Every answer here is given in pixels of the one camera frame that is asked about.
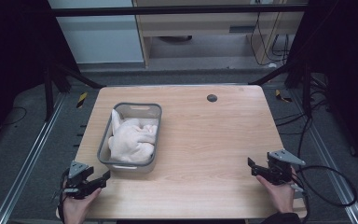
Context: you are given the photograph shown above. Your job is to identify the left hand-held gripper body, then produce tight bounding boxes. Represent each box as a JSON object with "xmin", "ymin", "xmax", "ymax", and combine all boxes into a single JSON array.
[{"xmin": 62, "ymin": 160, "xmax": 103, "ymax": 201}]

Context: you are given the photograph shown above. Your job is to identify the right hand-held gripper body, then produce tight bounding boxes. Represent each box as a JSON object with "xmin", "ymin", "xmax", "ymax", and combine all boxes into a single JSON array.
[{"xmin": 266, "ymin": 149, "xmax": 306, "ymax": 187}]

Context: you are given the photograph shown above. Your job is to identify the grey-rimmed white plastic basket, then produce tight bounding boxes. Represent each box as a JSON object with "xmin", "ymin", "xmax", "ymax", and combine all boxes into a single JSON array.
[{"xmin": 96, "ymin": 102, "xmax": 163, "ymax": 175}]

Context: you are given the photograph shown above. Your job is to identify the white cloth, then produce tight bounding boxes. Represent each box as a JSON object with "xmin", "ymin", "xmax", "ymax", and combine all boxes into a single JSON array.
[{"xmin": 107, "ymin": 108, "xmax": 159, "ymax": 164}]

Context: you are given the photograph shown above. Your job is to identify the person's right hand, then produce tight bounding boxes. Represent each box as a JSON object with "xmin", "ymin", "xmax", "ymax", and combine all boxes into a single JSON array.
[{"xmin": 255, "ymin": 174, "xmax": 296, "ymax": 215}]

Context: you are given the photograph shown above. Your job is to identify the person's left hand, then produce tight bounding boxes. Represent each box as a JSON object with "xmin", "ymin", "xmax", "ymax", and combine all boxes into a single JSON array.
[{"xmin": 62, "ymin": 186, "xmax": 103, "ymax": 224}]

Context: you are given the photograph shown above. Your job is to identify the yellow black floor tape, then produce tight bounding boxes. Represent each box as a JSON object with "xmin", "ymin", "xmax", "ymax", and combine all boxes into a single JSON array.
[
  {"xmin": 274, "ymin": 89, "xmax": 294, "ymax": 104},
  {"xmin": 76, "ymin": 91, "xmax": 89, "ymax": 109}
]

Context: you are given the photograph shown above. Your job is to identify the black metal stand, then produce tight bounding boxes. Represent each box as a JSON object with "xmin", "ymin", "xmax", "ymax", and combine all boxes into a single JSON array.
[
  {"xmin": 42, "ymin": 58, "xmax": 107, "ymax": 123},
  {"xmin": 247, "ymin": 61, "xmax": 314, "ymax": 118}
]

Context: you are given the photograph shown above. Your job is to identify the dark curtain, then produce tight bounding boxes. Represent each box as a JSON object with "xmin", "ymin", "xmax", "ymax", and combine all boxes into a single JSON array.
[
  {"xmin": 0, "ymin": 0, "xmax": 81, "ymax": 153},
  {"xmin": 285, "ymin": 0, "xmax": 358, "ymax": 175}
]

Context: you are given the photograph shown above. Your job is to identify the white cabinet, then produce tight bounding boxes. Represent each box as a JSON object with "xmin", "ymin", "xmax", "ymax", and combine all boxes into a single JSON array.
[{"xmin": 48, "ymin": 0, "xmax": 145, "ymax": 65}]

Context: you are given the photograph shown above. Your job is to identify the light wooden desk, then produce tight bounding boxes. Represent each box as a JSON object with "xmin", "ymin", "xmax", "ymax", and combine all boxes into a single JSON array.
[{"xmin": 131, "ymin": 0, "xmax": 310, "ymax": 68}]

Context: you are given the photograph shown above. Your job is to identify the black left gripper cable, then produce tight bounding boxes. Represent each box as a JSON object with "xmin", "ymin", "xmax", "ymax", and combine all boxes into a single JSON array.
[{"xmin": 57, "ymin": 167, "xmax": 71, "ymax": 224}]

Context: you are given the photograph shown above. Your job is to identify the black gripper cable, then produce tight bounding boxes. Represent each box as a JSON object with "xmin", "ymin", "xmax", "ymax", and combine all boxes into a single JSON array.
[
  {"xmin": 57, "ymin": 167, "xmax": 71, "ymax": 224},
  {"xmin": 290, "ymin": 164, "xmax": 358, "ymax": 224}
]

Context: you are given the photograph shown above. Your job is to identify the black floor cables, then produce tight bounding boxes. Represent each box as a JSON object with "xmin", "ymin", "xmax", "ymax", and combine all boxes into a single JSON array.
[{"xmin": 273, "ymin": 73, "xmax": 335, "ymax": 158}]

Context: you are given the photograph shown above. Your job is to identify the aluminium floor rail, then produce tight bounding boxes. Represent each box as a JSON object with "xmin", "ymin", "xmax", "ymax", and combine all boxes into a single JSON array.
[
  {"xmin": 290, "ymin": 89, "xmax": 358, "ymax": 224},
  {"xmin": 0, "ymin": 92, "xmax": 67, "ymax": 224}
]

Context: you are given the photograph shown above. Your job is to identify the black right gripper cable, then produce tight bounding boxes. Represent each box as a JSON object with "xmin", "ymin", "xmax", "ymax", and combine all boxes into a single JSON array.
[{"xmin": 290, "ymin": 164, "xmax": 358, "ymax": 224}]

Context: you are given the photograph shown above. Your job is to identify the thin black floor cable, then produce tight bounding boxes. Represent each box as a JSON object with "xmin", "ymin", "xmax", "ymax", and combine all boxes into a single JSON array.
[{"xmin": 0, "ymin": 105, "xmax": 29, "ymax": 129}]

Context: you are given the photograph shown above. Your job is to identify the black cables under desk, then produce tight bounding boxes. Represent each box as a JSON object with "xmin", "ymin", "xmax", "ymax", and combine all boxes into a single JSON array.
[{"xmin": 249, "ymin": 11, "xmax": 291, "ymax": 67}]

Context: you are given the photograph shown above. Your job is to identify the black horizontal frame bar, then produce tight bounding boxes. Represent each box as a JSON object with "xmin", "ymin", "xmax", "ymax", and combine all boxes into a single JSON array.
[{"xmin": 50, "ymin": 4, "xmax": 308, "ymax": 18}]

